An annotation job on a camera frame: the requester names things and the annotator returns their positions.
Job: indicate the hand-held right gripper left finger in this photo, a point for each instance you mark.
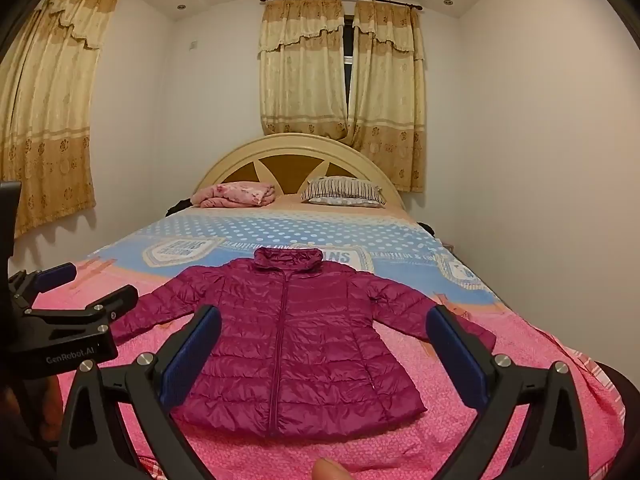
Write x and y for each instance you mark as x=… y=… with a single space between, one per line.
x=192 y=360

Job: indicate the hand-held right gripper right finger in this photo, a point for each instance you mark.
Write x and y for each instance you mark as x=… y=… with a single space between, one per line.
x=460 y=360

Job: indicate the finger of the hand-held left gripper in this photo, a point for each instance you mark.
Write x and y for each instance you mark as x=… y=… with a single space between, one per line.
x=55 y=275
x=115 y=300

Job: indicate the magenta puffer jacket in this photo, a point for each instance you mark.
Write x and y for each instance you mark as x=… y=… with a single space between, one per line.
x=310 y=335

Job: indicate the person's right hand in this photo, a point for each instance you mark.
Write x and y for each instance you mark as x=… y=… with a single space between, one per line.
x=330 y=470

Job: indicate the black cloth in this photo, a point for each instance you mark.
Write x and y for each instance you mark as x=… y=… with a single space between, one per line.
x=181 y=206

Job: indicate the dark bedside object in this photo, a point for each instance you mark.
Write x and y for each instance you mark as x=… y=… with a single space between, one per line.
x=426 y=228

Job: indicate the printed pink blue bed sheet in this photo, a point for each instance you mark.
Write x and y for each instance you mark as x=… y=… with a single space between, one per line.
x=240 y=230

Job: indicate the folded pink blanket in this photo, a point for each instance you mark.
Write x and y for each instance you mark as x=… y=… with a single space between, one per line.
x=235 y=194

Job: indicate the wide beige floral curtain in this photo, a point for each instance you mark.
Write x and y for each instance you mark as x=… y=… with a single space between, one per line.
x=50 y=110

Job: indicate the cream wooden headboard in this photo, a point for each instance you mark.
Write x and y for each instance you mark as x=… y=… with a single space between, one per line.
x=235 y=160

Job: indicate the striped pillow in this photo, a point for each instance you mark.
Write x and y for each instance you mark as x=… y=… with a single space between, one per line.
x=340 y=190

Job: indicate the dark curtain rod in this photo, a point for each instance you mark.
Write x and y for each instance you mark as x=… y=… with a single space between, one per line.
x=350 y=1

